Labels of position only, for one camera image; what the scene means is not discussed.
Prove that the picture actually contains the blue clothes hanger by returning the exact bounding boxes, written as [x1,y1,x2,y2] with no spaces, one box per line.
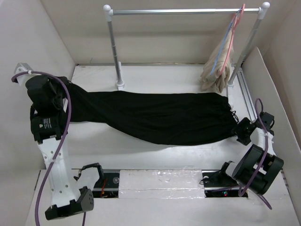
[210,4,245,76]

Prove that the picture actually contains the black trousers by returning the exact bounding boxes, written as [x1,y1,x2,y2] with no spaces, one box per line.
[67,83,238,146]

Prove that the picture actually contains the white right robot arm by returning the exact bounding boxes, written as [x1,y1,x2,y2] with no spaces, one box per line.
[217,112,284,195]

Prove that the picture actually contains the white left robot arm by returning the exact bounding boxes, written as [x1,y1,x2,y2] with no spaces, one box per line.
[25,74,105,225]

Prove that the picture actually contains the beige garment on hanger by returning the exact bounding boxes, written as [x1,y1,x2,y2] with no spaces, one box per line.
[200,41,231,93]

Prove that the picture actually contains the pink clothes hanger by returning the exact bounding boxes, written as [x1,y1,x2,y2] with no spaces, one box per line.
[215,4,246,76]

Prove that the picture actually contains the white metal clothes rack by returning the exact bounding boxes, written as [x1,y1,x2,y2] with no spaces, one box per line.
[103,1,271,90]

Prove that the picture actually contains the aluminium rail right side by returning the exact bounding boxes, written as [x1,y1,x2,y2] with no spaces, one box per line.
[237,68,257,121]

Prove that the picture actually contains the aluminium rail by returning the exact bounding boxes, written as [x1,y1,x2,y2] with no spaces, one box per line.
[93,169,238,199]
[237,68,257,121]

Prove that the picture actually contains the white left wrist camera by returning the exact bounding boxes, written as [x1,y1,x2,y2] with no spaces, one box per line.
[14,63,32,87]

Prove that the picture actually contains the aluminium rail front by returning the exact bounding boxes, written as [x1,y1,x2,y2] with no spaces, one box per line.
[93,169,238,199]

